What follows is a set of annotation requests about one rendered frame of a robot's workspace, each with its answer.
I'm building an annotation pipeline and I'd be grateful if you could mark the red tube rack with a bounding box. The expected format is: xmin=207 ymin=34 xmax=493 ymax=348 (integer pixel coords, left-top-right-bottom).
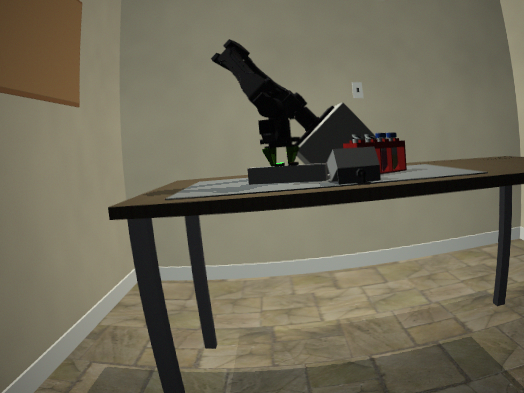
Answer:
xmin=343 ymin=138 xmax=407 ymax=174

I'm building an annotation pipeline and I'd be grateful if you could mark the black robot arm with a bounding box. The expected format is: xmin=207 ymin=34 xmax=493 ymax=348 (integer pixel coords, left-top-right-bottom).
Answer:
xmin=211 ymin=39 xmax=335 ymax=146

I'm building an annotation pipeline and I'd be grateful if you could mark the grey control panel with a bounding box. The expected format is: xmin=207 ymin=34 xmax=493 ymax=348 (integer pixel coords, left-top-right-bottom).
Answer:
xmin=327 ymin=147 xmax=381 ymax=184

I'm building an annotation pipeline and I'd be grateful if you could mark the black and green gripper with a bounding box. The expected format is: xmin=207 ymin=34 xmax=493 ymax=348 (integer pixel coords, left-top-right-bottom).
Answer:
xmin=260 ymin=137 xmax=300 ymax=166

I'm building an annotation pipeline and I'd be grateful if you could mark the grey flat mat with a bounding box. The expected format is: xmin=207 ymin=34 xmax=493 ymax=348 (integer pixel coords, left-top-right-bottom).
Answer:
xmin=165 ymin=164 xmax=488 ymax=200

